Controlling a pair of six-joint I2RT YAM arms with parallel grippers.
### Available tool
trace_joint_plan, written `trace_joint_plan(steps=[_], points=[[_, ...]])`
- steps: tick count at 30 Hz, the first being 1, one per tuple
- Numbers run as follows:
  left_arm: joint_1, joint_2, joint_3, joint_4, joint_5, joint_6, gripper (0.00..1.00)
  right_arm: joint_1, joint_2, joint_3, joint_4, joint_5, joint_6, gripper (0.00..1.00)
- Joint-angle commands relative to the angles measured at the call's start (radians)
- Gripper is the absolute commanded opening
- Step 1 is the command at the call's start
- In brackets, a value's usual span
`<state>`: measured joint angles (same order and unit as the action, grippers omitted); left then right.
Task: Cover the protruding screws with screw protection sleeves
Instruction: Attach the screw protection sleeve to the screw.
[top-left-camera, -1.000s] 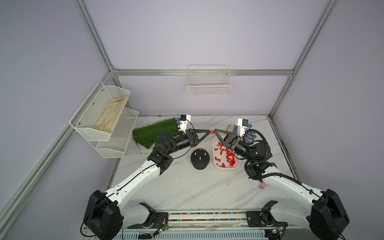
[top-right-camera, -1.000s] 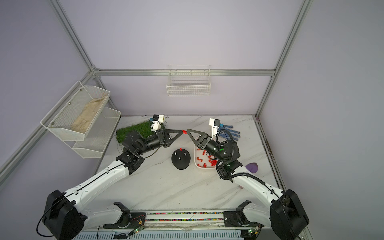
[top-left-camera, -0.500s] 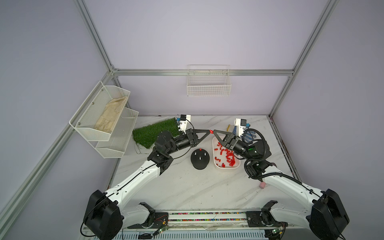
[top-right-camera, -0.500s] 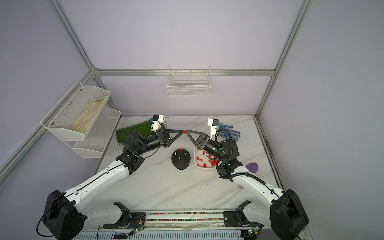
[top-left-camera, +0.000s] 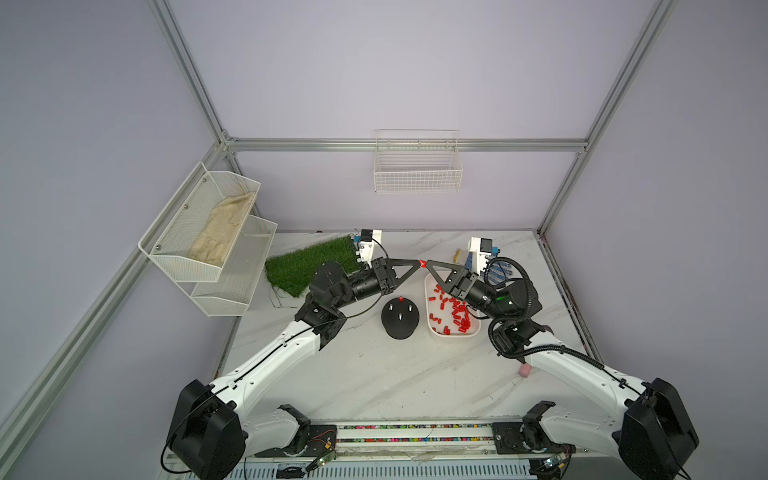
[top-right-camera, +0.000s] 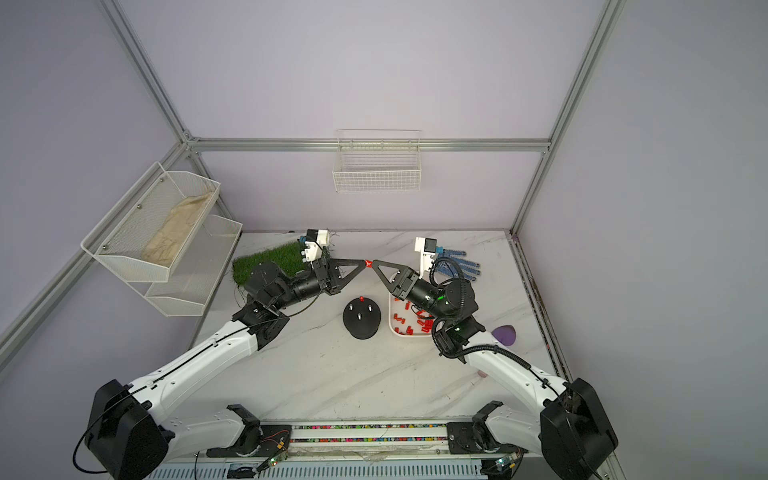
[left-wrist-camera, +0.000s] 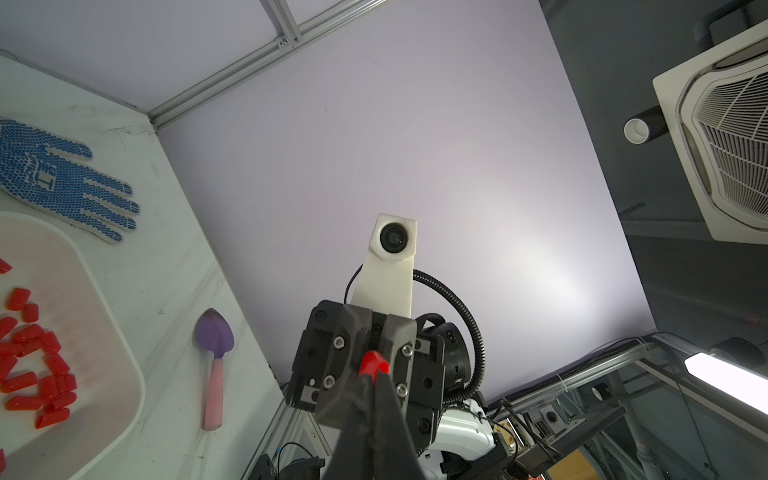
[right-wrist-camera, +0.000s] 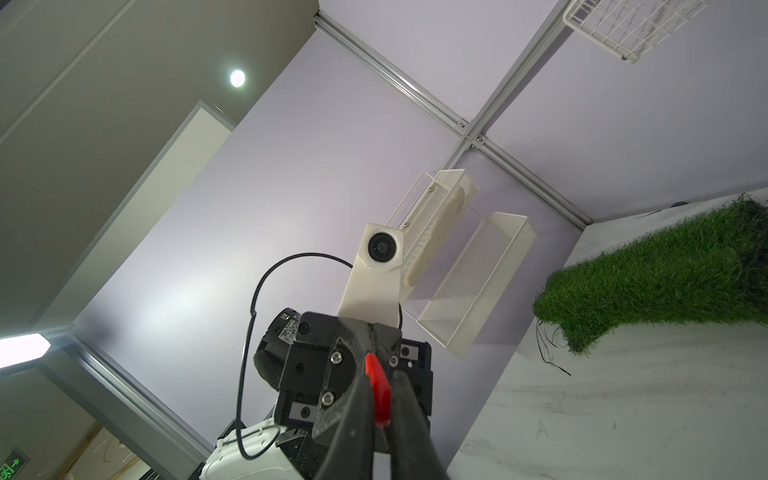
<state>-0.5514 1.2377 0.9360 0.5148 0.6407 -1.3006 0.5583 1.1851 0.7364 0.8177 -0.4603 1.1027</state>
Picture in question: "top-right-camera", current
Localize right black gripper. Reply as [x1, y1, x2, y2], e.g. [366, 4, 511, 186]
[377, 261, 454, 325]

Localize lower white mesh shelf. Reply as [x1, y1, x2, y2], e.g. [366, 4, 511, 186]
[144, 214, 242, 317]

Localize white mesh shelf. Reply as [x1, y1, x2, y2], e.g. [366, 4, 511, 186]
[81, 162, 220, 283]
[144, 214, 242, 317]

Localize white wire wall basket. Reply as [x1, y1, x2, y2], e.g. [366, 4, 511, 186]
[332, 129, 422, 194]

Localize white plastic tray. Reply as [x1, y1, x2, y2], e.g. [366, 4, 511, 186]
[386, 296, 435, 339]

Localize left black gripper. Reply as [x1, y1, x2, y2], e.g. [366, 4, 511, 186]
[274, 259, 366, 312]

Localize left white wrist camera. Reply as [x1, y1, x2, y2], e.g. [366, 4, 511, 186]
[299, 229, 330, 263]

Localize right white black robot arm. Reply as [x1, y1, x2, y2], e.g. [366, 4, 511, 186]
[371, 260, 618, 479]

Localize black round screw base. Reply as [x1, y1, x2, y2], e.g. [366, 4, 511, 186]
[342, 297, 382, 340]

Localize green artificial grass mat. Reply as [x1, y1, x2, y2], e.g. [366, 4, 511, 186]
[232, 241, 307, 288]

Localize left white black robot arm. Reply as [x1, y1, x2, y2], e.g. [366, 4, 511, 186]
[78, 257, 367, 479]

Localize beige cloth glove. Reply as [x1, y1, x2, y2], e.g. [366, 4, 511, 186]
[140, 192, 213, 267]

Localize upper white mesh shelf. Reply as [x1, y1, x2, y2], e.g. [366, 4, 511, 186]
[81, 162, 220, 283]

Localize aluminium mounting rail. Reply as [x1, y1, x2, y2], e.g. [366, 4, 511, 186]
[113, 416, 613, 464]

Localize blue dotted work glove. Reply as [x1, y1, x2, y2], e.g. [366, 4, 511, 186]
[433, 247, 481, 281]

